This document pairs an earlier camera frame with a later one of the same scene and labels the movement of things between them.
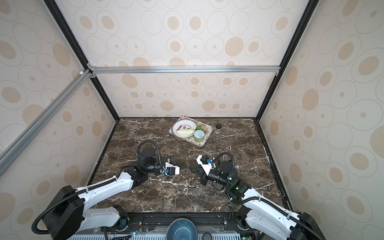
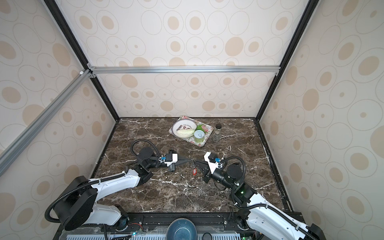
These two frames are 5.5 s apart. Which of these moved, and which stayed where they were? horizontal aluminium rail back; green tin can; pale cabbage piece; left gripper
Moved: left gripper
Stayed: pale cabbage piece; horizontal aluminium rail back; green tin can
